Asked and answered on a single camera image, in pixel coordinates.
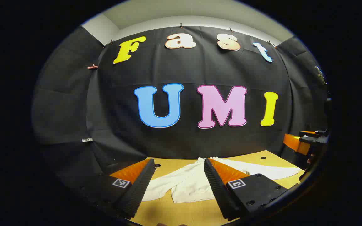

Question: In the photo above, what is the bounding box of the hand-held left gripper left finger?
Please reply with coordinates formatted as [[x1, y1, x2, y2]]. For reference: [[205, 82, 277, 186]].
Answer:
[[74, 158, 156, 219]]

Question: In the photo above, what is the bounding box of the white garment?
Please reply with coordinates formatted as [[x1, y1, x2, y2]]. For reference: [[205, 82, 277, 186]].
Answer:
[[142, 156, 301, 204]]

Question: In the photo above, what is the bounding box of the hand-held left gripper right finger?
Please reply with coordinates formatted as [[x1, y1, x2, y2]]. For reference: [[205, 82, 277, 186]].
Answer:
[[203, 158, 288, 221]]

